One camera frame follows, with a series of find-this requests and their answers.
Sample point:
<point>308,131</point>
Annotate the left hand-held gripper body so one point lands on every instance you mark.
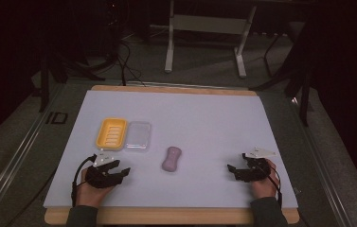
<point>102,176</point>

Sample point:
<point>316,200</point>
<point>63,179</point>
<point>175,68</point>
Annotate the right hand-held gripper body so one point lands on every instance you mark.
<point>255,167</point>

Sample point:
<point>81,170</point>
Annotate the yellow soap dish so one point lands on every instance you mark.
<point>111,133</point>

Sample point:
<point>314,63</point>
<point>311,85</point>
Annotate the clear plastic soap dish lid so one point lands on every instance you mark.
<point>138,135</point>

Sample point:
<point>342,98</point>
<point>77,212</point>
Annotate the pink soap bar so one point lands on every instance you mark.
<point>171,159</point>

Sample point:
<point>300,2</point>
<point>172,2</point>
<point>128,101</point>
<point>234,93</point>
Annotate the person's left hand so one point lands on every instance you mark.
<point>91,190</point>

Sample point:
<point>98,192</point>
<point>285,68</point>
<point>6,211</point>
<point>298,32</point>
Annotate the person's right hand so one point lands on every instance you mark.
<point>266,183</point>

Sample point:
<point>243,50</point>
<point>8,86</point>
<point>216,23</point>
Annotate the white table mat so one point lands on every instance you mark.
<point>198,126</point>

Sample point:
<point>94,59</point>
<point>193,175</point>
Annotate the dark chair legs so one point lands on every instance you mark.
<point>293,75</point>

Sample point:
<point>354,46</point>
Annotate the black stand legs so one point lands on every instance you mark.
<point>59,69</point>

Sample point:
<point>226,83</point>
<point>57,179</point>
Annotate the white metal stand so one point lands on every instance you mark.
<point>207,34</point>

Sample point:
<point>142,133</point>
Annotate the metal floor rail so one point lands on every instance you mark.
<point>12,164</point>
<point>321,164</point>

